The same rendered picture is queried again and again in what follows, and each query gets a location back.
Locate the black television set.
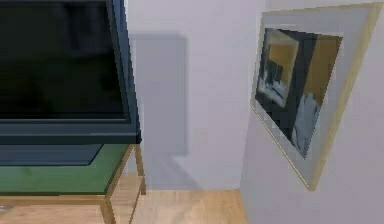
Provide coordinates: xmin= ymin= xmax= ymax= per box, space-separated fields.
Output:
xmin=0 ymin=0 xmax=143 ymax=167

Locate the green-topped wooden table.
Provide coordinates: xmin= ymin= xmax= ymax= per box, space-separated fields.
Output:
xmin=0 ymin=143 xmax=147 ymax=224

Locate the wood-framed wall picture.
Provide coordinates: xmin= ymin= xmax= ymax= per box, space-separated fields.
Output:
xmin=249 ymin=2 xmax=384 ymax=192

